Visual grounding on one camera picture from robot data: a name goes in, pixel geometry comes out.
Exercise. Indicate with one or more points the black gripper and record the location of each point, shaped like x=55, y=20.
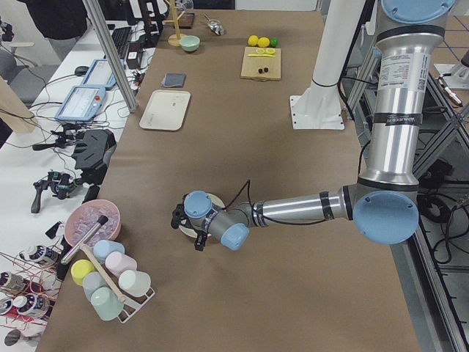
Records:
x=200, y=240

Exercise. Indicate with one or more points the cream round plate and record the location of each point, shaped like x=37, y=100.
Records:
x=191, y=232

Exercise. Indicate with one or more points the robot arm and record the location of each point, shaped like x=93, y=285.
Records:
x=382, y=201

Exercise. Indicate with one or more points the cream rabbit tray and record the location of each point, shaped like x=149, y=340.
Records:
x=165, y=110

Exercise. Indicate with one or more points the metal scoop in bowl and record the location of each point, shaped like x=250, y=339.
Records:
x=94, y=229

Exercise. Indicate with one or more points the pink plastic cup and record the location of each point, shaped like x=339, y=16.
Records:
x=117, y=263

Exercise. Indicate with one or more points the white plastic cup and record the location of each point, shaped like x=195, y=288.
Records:
x=136, y=283

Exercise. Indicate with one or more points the blue plastic cup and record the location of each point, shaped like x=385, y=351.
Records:
x=103, y=248

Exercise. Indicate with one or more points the pink bowl with ice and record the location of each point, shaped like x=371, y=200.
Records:
x=84, y=217

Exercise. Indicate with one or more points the white cup rack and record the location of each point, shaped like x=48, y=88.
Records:
x=132, y=304

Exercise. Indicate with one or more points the grey plastic cup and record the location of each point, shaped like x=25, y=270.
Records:
x=91, y=282

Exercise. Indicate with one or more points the yellow plastic cup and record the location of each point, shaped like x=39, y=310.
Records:
x=80, y=269

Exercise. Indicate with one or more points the mint plastic cup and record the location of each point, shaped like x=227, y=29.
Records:
x=106, y=303

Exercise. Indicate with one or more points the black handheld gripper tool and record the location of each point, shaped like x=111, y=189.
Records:
x=61, y=184

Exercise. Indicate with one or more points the grey folded cloth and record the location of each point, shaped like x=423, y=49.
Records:
x=172, y=80

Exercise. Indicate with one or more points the blue teach pendant near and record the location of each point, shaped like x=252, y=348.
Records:
x=81, y=104

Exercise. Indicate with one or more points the blue teach pendant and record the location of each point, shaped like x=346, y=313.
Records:
x=81, y=104
x=99, y=73

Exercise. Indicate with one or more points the blue teach pendant far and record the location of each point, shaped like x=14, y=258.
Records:
x=99, y=73

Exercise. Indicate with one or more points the mint green bowl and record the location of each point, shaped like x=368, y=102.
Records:
x=190, y=43

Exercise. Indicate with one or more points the wooden cutting board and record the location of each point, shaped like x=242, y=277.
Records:
x=250, y=66

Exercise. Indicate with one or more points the black computer mouse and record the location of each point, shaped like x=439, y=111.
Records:
x=81, y=70

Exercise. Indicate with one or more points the wooden mug tree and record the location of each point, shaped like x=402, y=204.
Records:
x=176, y=14

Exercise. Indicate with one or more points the yellow plastic knife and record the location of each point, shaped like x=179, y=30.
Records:
x=262, y=55

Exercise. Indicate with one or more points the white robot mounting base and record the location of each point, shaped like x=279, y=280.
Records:
x=319, y=106

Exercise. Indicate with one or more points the black keyboard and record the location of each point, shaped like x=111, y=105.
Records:
x=120, y=37

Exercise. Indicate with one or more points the yellow lemon lower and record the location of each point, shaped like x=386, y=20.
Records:
x=253, y=40

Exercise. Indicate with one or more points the yellow lemon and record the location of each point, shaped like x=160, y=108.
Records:
x=253, y=40
x=263, y=42

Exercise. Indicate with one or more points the yellow lemon upper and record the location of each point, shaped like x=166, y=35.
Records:
x=263, y=42

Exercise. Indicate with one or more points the green lime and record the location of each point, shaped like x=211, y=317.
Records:
x=273, y=42

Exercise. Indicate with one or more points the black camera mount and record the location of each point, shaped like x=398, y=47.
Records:
x=92, y=155

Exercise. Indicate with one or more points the aluminium frame post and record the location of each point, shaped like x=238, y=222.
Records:
x=97, y=18

